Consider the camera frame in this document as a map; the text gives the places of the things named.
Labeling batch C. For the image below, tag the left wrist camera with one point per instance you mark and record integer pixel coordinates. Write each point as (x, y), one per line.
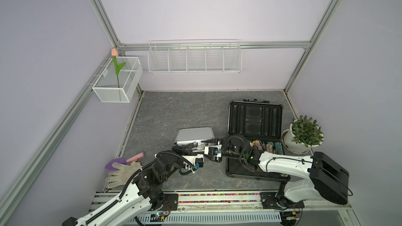
(196, 160)

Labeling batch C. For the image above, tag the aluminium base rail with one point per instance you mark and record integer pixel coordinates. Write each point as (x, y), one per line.
(239, 207)

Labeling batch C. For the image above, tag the silver aluminium poker case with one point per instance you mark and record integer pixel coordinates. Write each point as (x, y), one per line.
(199, 138)

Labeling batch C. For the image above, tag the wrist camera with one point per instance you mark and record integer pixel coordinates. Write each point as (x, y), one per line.
(214, 158)
(196, 160)

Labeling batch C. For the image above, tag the aluminium frame corner post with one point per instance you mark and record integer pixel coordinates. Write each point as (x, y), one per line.
(322, 26)
(106, 23)

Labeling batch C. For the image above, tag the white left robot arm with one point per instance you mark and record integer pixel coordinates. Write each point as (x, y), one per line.
(142, 191)

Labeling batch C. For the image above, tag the orange blue chip stack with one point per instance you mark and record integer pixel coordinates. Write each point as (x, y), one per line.
(269, 147)

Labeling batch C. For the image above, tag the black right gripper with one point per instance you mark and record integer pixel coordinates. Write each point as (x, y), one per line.
(207, 155)

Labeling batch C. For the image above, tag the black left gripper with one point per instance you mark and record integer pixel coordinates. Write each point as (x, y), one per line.
(179, 149)

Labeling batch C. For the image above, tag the pink artificial tulip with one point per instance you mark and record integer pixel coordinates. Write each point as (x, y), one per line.
(117, 66)

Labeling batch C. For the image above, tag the pink purple toy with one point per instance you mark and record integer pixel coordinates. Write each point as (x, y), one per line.
(123, 161)

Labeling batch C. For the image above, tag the aluminium frame corner post left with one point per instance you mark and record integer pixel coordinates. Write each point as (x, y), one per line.
(106, 23)

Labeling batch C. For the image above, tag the aluminium frame corner post right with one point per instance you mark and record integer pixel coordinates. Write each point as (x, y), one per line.
(322, 26)

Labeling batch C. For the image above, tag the dark grey poker case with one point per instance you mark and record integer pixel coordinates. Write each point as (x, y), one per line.
(255, 121)

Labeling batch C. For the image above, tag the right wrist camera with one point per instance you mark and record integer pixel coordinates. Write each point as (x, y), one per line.
(214, 158)

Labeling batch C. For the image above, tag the aluminium horizontal frame bar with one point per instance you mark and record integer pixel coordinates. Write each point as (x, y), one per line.
(195, 44)

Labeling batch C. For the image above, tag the white plant pot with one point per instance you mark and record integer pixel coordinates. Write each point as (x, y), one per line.
(293, 146)

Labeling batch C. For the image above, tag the white mesh wall basket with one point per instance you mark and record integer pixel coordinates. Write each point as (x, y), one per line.
(119, 79)

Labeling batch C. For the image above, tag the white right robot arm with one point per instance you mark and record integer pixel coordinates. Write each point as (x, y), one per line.
(319, 176)

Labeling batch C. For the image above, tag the green potted plant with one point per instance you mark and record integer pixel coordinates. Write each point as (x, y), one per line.
(306, 130)

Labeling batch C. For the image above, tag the white wire wall shelf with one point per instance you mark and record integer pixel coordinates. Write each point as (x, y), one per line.
(205, 60)

